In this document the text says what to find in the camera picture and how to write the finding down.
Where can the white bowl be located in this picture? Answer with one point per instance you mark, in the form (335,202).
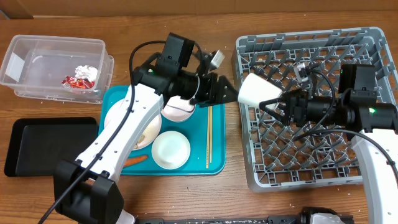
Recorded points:
(177,109)
(171,150)

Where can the pile of white rice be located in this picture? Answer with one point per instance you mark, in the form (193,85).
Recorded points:
(149,134)

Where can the grey dishwasher rack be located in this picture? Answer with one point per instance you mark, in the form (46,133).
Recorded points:
(274,160)

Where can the orange carrot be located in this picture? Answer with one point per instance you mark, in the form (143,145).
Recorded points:
(135,160)

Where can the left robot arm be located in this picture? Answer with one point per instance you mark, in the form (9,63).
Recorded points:
(86,190)

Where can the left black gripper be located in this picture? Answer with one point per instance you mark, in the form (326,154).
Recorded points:
(214,93)

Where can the white plate with food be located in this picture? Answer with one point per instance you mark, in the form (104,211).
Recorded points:
(112,113)

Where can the clear plastic storage bin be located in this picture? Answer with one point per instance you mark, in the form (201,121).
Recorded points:
(34,66)

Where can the wooden chopstick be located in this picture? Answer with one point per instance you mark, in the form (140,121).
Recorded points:
(210,132)
(208,140)

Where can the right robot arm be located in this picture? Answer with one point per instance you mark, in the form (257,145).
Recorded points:
(369,125)

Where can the white cup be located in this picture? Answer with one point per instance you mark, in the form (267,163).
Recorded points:
(255,89)

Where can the black plastic tray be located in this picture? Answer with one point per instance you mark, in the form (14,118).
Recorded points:
(37,145)

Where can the red snack wrapper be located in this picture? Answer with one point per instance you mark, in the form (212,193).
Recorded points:
(81,83)

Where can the white tissue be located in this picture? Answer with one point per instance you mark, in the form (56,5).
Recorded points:
(86,72)

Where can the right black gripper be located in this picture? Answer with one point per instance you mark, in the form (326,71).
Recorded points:
(294,106)

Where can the teal serving tray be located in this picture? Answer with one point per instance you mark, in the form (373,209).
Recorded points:
(195,130)

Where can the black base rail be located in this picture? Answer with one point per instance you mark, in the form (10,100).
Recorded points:
(273,219)

